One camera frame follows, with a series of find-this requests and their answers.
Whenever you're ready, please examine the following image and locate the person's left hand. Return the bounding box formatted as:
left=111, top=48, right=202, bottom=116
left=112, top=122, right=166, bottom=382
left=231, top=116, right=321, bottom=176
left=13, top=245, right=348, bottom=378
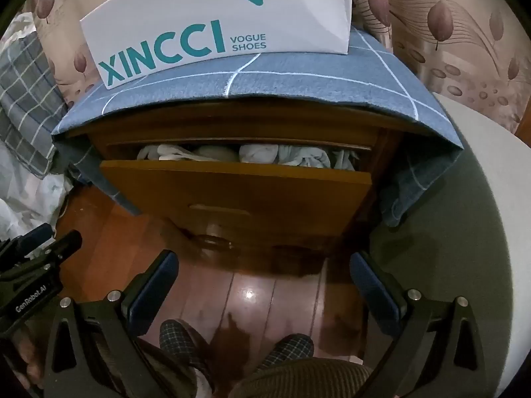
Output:
left=14, top=334, right=45, bottom=388

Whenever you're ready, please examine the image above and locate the pale blue underwear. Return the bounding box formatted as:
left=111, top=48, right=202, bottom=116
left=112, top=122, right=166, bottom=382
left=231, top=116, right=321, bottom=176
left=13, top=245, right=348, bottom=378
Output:
left=330, top=149, right=359, bottom=171

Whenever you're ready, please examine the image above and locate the white box with teal print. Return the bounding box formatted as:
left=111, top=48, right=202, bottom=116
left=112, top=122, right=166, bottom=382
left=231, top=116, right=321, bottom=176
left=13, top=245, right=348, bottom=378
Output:
left=80, top=0, right=353, bottom=90

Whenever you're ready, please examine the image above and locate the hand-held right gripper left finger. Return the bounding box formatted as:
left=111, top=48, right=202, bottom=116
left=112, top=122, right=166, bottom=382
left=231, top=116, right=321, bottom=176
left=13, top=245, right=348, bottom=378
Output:
left=41, top=250, right=180, bottom=398

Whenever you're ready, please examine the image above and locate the blue checked cloth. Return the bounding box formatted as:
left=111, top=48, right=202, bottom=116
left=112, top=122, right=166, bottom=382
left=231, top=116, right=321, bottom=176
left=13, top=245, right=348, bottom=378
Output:
left=50, top=27, right=465, bottom=227

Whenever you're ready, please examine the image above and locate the white crumpled sheet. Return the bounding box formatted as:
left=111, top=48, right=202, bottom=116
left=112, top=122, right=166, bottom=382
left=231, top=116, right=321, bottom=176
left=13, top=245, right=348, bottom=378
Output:
left=0, top=149, right=75, bottom=241

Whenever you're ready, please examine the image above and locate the leaf patterned curtain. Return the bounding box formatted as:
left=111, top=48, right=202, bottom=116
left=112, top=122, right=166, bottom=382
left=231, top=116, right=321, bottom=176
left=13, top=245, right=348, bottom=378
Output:
left=25, top=0, right=531, bottom=135

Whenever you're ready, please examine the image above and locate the metal nightstand knob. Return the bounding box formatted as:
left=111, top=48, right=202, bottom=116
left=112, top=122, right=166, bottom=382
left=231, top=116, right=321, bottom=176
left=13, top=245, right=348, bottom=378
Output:
left=195, top=232, right=233, bottom=247

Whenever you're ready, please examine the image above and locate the person's right leg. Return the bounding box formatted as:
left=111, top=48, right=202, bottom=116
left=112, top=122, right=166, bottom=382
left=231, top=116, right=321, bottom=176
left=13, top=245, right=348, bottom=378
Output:
left=232, top=357, right=374, bottom=398

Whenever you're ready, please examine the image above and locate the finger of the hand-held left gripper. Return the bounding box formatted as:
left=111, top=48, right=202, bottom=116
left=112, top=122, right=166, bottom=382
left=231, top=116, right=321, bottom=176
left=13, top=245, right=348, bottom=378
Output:
left=0, top=223, right=54, bottom=258
left=25, top=230, right=83, bottom=266

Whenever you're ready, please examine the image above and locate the grey plaid cloth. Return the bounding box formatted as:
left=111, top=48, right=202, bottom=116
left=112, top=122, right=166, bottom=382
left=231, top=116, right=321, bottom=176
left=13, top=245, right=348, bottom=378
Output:
left=0, top=29, right=69, bottom=179

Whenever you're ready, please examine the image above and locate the plaid slipper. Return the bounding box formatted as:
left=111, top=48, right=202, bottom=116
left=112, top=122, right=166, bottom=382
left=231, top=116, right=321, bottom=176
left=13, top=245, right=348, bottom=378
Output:
left=253, top=334, right=316, bottom=371
left=160, top=319, right=200, bottom=365

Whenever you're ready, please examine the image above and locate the wooden nightstand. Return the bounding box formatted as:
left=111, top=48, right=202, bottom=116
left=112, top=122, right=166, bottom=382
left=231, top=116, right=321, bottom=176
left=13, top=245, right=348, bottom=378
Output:
left=85, top=99, right=405, bottom=276

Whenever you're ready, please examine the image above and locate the large white underwear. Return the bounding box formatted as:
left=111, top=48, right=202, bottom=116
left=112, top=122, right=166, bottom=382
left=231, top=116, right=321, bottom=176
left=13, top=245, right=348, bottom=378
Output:
left=278, top=145, right=333, bottom=170

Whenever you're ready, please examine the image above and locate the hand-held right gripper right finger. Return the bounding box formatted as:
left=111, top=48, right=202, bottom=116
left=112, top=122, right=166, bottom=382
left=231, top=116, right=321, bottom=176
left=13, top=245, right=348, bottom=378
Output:
left=349, top=251, right=488, bottom=398

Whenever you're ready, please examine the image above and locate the wooden drawer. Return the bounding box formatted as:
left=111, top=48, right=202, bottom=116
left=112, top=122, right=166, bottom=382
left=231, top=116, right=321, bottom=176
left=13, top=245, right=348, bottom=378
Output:
left=100, top=141, right=373, bottom=233

